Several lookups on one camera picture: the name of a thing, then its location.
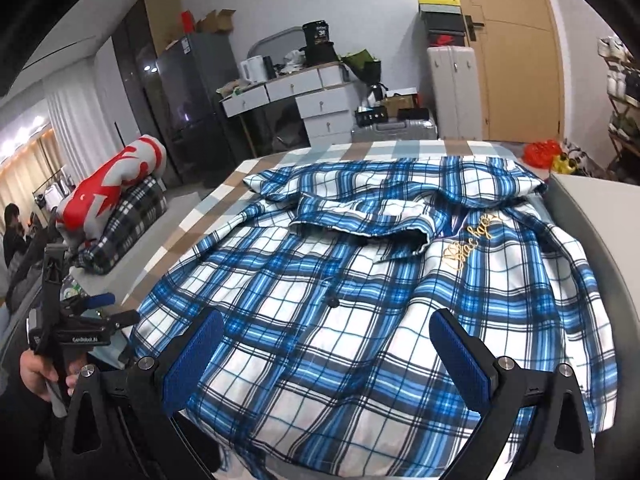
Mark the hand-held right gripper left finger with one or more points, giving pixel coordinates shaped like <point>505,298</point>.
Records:
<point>192,360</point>

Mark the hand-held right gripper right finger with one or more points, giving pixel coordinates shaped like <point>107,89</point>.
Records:
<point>460,365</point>

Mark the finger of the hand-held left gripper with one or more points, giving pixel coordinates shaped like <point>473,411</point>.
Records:
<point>125,318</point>
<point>100,300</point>

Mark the blue plaid shirt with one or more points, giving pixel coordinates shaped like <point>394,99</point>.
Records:
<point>350,285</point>

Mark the person's left hand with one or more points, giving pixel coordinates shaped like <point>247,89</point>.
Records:
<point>35,370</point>

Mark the black and white plaid blanket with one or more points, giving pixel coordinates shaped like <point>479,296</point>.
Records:
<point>135,210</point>

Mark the red and white pillow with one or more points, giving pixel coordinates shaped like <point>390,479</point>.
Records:
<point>110,180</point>

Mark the checkered bed cover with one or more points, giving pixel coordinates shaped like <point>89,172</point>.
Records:
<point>200,220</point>

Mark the white curtain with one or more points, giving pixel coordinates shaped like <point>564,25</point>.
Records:
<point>80,125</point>

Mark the grey storage bench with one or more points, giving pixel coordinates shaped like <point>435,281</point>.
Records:
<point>600,220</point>

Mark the dark grey fridge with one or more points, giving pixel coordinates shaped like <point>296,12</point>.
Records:
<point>200,100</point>

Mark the orange bag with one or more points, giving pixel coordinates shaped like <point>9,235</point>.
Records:
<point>542,153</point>

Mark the yellow toy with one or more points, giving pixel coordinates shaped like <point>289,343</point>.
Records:
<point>563,162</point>

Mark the silver suitcase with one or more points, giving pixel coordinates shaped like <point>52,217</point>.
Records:
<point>395,131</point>

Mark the dark glass wardrobe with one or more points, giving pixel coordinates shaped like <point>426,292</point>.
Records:
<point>135,60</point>

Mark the wooden shoe rack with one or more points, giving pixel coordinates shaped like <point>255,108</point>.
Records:
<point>625,155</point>

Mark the brown cardboard box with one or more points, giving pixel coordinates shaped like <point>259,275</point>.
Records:
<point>397,102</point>

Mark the white upright suitcase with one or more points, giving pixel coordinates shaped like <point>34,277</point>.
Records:
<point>455,95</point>

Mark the white electric kettle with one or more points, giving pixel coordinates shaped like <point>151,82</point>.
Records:
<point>251,72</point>

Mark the large flat cardboard box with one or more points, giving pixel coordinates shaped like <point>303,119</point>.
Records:
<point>162,25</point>

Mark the white desk with drawers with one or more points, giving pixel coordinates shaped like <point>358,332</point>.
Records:
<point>325,105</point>

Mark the open cardboard box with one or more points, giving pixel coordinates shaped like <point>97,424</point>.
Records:
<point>215,22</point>

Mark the tan wooden door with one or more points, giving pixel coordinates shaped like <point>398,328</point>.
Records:
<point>515,60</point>

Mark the grey framed mirror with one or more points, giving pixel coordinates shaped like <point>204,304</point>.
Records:
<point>277,45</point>

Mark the green wrapped bouquet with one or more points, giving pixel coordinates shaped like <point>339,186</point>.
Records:
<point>362,65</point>

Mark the black shoe box red logo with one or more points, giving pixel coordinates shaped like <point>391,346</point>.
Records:
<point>446,41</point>

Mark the black printed box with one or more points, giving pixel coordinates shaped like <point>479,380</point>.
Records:
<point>316,32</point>

